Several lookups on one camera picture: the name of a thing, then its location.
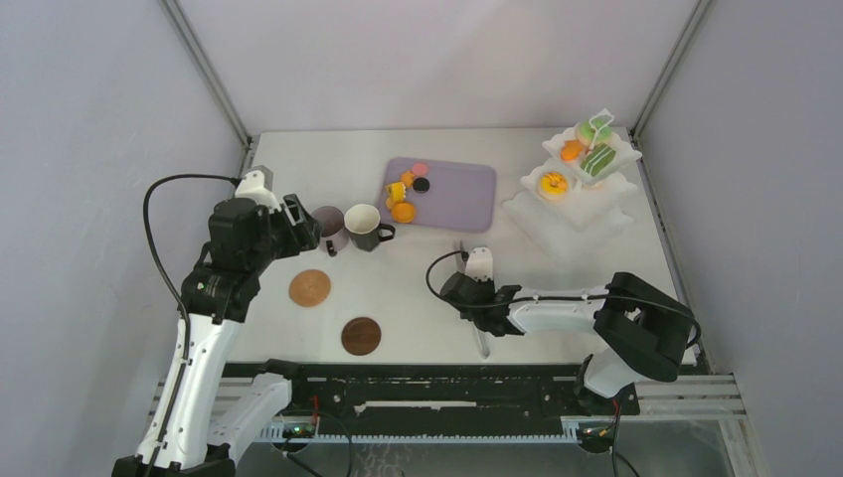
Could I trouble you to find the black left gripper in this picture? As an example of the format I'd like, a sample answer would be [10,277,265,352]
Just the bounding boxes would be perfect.
[248,194,323,274]

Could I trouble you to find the steel white serving tongs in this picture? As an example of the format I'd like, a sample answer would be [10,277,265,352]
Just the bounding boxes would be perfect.
[458,241,490,360]

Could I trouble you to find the purple mug black handle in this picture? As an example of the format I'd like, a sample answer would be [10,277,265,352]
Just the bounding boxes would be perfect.
[311,206,350,257]

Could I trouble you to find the black mug white inside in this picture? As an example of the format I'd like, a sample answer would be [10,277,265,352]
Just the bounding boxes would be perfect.
[344,204,396,252]

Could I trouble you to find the orange egg tart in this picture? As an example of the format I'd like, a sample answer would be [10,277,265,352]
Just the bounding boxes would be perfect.
[391,201,417,224]

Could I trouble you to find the yellow cheese cake wedge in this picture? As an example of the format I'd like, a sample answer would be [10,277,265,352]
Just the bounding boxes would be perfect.
[385,182,407,204]

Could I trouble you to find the dark wooden round coaster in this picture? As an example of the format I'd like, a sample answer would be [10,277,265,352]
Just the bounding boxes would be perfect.
[341,317,382,356]

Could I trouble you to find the white three tier stand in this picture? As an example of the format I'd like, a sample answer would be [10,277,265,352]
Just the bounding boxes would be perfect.
[501,108,642,262]

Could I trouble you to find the yellow frosted donut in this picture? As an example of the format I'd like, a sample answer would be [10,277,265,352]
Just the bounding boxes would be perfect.
[536,171,569,202]

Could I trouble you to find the orange bear cookie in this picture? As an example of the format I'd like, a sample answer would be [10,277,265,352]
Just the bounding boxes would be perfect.
[560,139,586,162]

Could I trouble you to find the green striped cake slice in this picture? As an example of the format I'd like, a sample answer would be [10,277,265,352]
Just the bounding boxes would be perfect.
[580,144,617,177]

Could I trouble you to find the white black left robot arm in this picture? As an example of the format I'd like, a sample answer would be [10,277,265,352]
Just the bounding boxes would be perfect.
[112,194,321,476]

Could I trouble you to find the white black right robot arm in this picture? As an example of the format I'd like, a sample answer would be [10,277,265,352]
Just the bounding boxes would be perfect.
[434,272,702,413]

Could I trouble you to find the woven rattan coaster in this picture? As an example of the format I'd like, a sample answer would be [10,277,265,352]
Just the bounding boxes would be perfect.
[288,269,332,308]

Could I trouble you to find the lavender serving tray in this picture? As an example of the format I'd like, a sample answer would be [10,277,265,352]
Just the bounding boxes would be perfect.
[375,157,497,234]

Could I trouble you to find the orange star cookie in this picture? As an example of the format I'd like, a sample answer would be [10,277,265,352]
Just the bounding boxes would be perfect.
[401,171,416,189]

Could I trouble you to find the black sandwich cookie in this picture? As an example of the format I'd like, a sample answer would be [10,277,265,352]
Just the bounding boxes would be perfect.
[412,177,430,194]

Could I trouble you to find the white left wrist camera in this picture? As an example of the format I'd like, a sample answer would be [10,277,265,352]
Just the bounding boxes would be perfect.
[234,166,281,212]

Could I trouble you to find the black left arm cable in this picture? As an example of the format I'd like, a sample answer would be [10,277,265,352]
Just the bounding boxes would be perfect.
[142,174,242,331]

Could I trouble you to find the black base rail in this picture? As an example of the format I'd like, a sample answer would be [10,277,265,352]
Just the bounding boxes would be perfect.
[223,360,640,443]

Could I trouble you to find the aluminium frame post left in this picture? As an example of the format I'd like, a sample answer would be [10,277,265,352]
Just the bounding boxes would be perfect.
[158,0,253,151]

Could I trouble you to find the aluminium frame post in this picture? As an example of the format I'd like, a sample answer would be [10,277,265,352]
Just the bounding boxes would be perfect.
[629,0,717,142]
[158,0,253,151]

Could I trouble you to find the aluminium frame post right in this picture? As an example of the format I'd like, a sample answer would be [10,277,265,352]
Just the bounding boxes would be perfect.
[629,0,717,142]

